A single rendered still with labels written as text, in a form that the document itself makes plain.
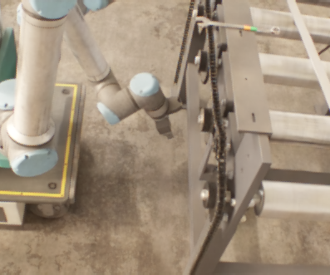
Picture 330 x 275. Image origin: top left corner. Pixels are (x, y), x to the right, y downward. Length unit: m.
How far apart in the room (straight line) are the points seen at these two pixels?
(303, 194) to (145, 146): 1.30
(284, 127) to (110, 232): 1.05
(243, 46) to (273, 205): 0.47
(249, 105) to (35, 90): 0.58
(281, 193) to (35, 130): 0.76
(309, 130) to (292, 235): 0.95
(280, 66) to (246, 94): 0.56
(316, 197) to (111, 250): 1.10
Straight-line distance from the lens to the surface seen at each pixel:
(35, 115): 1.37
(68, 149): 2.08
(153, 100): 1.53
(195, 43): 2.42
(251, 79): 1.26
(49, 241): 2.21
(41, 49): 1.20
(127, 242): 2.21
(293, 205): 1.38
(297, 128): 1.57
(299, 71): 1.79
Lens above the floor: 2.00
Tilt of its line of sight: 51 degrees down
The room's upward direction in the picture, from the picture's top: 13 degrees clockwise
